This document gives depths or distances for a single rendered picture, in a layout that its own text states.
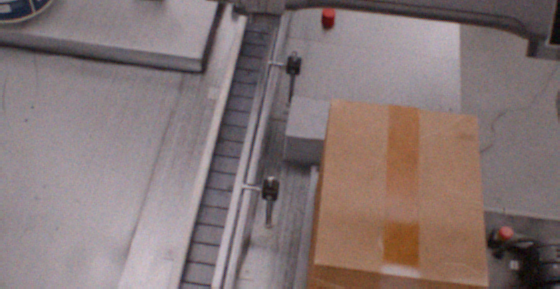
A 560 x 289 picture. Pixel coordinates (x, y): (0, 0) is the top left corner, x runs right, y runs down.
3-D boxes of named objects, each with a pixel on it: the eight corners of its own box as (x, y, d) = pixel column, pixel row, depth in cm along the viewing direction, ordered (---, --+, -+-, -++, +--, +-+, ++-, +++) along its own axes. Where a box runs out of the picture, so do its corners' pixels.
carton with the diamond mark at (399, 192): (316, 184, 133) (331, 96, 111) (439, 200, 132) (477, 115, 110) (300, 334, 115) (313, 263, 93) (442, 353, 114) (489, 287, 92)
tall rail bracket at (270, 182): (239, 213, 130) (239, 165, 117) (277, 219, 130) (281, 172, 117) (236, 227, 128) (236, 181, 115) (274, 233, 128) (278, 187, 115)
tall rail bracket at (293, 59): (265, 95, 148) (267, 42, 135) (298, 100, 148) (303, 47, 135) (262, 106, 146) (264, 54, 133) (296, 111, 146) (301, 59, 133)
